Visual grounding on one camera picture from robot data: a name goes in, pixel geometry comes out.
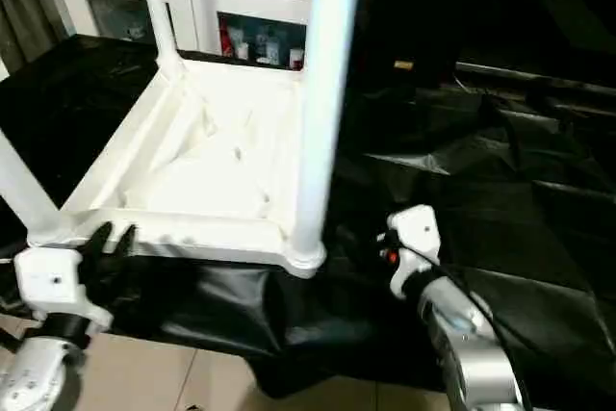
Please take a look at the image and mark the white plastic table leg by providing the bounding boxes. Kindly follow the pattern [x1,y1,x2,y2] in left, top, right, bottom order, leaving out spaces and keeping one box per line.
[137,0,187,77]
[288,0,366,270]
[0,127,71,244]

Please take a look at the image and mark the white plastic table top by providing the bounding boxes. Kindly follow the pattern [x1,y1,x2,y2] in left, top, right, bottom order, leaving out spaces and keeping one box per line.
[27,57,330,280]

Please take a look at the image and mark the black plastic mat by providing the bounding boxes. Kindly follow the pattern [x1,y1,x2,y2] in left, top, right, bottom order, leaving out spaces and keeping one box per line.
[0,34,616,400]

